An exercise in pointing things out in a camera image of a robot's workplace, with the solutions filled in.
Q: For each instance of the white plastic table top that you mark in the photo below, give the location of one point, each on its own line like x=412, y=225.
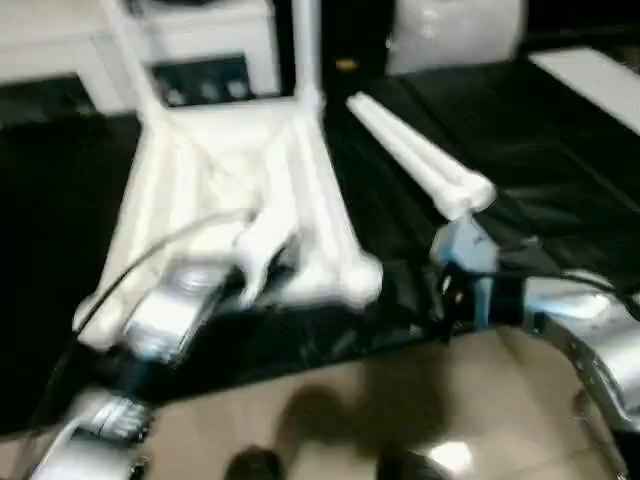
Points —
x=225, y=165

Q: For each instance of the white plastic table leg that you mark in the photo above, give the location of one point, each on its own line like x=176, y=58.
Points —
x=415, y=160
x=135, y=65
x=435, y=150
x=307, y=50

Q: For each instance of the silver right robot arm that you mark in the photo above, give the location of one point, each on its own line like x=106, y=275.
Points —
x=590, y=325

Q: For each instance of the small yellow label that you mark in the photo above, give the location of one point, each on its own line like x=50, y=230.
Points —
x=346, y=64

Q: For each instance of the white cabinet with glass doors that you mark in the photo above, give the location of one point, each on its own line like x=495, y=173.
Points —
x=200, y=40

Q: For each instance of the black work mat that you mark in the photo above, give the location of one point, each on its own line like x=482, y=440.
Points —
x=50, y=200

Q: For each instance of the black sofa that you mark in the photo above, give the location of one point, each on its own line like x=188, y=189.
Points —
x=350, y=30

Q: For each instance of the grey cushion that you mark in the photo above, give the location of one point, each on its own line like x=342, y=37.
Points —
x=460, y=35

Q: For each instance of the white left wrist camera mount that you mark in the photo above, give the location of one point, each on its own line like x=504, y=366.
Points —
x=265, y=235

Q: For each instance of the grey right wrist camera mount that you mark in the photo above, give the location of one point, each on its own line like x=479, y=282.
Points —
x=470, y=245

